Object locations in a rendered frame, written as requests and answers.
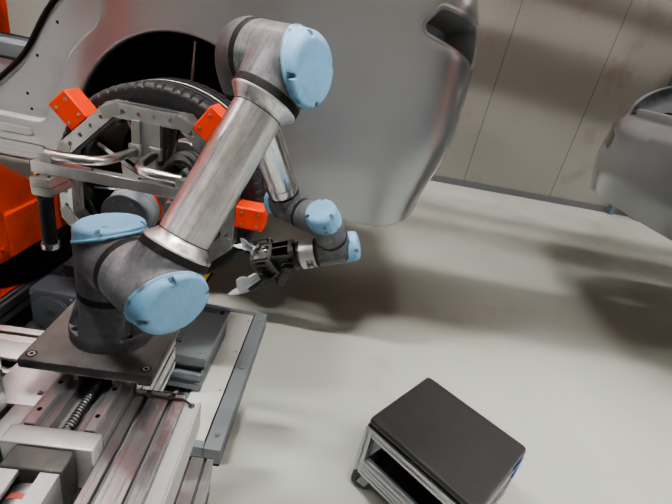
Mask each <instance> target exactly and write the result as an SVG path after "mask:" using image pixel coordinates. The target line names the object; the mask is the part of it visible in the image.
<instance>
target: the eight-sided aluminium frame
mask: <svg viewBox="0 0 672 504"><path fill-rule="evenodd" d="M118 118H120V119H125V120H130V121H131V120H137V121H140V122H141V123H145V124H150V125H152V124H157V125H161V127H166V128H171V129H176V130H180V131H181V132H182V133H183V135H184V136H185V137H186V138H187V139H188V141H189V142H190V143H191V144H192V146H193V147H194V148H195V149H196V151H197V152H198V153H199V154H201V152H202V151H203V149H204V147H205V146H206V144H207V142H206V141H205V140H204V139H203V138H202V137H201V136H200V135H199V134H198V133H197V132H196V131H195V130H193V128H194V125H195V124H196V122H197V121H198V119H197V118H196V117H195V115H193V114H190V113H186V112H180V111H175V110H170V109H165V108H160V107H155V106H150V105H145V104H139V103H134V102H129V101H128V100H125V101H124V100H119V99H115V100H111V101H106V102H105V103H104V104H103V105H102V106H99V107H98V109H97V110H96V111H95V112H94V113H92V114H91V115H90V116H89V117H88V118H87V119H86V120H84V121H83V122H82V123H81V124H80V125H79V126H78V127H76V128H75V129H74V130H73V131H72V132H71V133H70V134H68V135H67V136H66V137H65V138H64V139H63V140H60V142H59V143H58V144H57V145H56V146H55V150H58V151H63V152H68V153H73V154H79V155H81V152H80V151H81V149H83V148H84V147H85V146H86V145H87V144H89V143H90V142H91V141H92V140H93V139H94V138H96V137H97V136H98V135H99V134H100V133H101V132H103V131H104V130H105V129H106V128H107V127H109V126H110V125H111V124H112V123H113V122H114V121H116V120H117V119H118ZM156 119H157V120H156ZM71 186H72V187H71V188H70V189H68V190H66V191H64V192H62V193H60V194H59V195H60V205H61V208H60V210H61V215H62V218H63V219H64V220H65V221H66V222H67V224H68V225H70V226H71V227H72V225H73V224H74V223H75V222H76V221H78V220H80V219H81V218H84V217H87V216H91V214H90V213H89V212H88V211H87V210H86V209H85V206H84V192H83V181H80V180H74V179H72V180H71ZM240 197H241V195H240ZM240 197H239V199H238V201H237V202H236V204H235V206H234V208H233V209H232V211H231V213H230V214H229V216H228V218H227V220H226V221H225V223H224V225H223V226H222V228H221V230H220V238H219V239H218V240H216V241H215V242H213V244H212V245H211V247H210V249H209V250H208V255H209V258H210V262H212V261H214V260H215V259H217V258H219V257H220V256H222V255H223V254H226V252H228V251H229V250H231V249H232V247H233V245H234V244H235V243H236V240H237V234H238V233H237V229H238V227H234V220H235V209H236V206H237V205H238V203H239V202H240Z"/></svg>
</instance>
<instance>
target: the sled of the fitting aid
mask: <svg viewBox="0 0 672 504"><path fill-rule="evenodd" d="M226 328H227V325H226V327H225V329H224V331H223V333H222V335H221V337H220V339H219V341H218V343H217V345H216V348H215V350H214V352H213V354H212V356H211V358H210V360H209V362H208V364H207V366H206V368H201V367H195V366H190V365H184V364H178V363H175V367H174V369H173V371H172V373H171V376H170V378H169V380H168V382H167V384H166V385H169V386H175V387H181V388H186V389H192V390H197V391H200V389H201V387H202V385H203V383H204V381H205V379H206V376H207V374H208V372H209V370H210V368H211V366H212V364H213V361H214V359H215V357H216V355H217V353H218V351H219V348H220V346H221V344H222V342H223V340H224V338H225V336H226Z"/></svg>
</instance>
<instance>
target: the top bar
mask: <svg viewBox="0 0 672 504"><path fill-rule="evenodd" d="M29 164H30V171H33V172H38V173H43V174H48V175H54V176H59V177H64V178H69V179H74V180H80V181H85V182H90V183H95V184H100V185H106V186H111V187H116V188H121V189H126V190H132V191H137V192H142V193H147V194H152V195H158V196H163V197H168V198H173V199H174V198H175V196H176V195H177V193H178V191H179V190H180V189H178V188H175V184H172V183H167V182H162V181H157V180H152V179H146V178H141V177H136V176H131V175H126V174H121V173H115V172H110V171H105V170H100V169H95V168H90V167H84V166H79V165H74V164H69V163H64V162H59V161H58V162H56V163H53V164H48V163H43V162H39V158H34V159H31V160H29Z"/></svg>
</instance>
